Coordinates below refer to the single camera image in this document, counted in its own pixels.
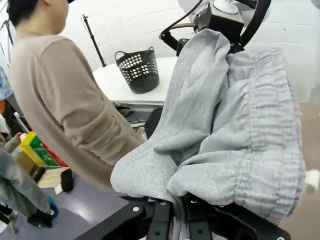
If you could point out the large white table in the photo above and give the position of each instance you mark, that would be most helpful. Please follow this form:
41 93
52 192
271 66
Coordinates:
105 77

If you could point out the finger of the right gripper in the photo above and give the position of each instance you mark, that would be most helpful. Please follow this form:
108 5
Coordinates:
182 46
236 48

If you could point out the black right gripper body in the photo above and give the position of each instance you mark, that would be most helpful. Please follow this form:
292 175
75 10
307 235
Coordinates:
227 26

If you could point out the grey training pants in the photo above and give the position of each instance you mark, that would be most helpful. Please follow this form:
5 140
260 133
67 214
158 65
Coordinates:
225 125

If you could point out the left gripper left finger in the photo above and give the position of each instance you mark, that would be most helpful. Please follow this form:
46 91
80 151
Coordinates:
161 220

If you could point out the black tripod stand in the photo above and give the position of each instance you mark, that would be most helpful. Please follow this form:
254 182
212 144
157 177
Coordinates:
96 45

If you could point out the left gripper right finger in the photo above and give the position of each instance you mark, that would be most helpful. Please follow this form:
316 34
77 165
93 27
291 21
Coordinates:
200 220

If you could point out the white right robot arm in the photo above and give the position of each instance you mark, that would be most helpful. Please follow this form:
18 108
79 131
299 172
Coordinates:
197 17

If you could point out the green and yellow box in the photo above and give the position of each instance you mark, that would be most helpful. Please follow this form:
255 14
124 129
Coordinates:
37 147

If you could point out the mannequin in blue floral shirt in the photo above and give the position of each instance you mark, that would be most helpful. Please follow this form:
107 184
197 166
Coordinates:
4 82

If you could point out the black perforated plastic basket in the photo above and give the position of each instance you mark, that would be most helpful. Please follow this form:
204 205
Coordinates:
138 72

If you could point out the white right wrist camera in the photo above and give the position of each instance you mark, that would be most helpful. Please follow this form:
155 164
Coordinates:
225 6

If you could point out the person in beige sweater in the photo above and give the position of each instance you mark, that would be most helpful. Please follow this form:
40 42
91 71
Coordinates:
62 87

